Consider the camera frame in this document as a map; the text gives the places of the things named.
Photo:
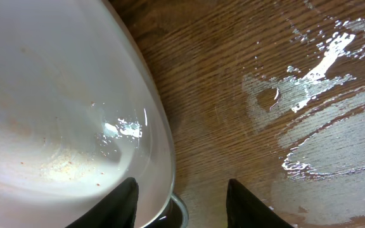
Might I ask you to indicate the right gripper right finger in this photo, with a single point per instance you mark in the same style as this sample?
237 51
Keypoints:
245 210

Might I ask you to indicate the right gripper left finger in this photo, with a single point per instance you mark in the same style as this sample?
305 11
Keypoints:
115 210

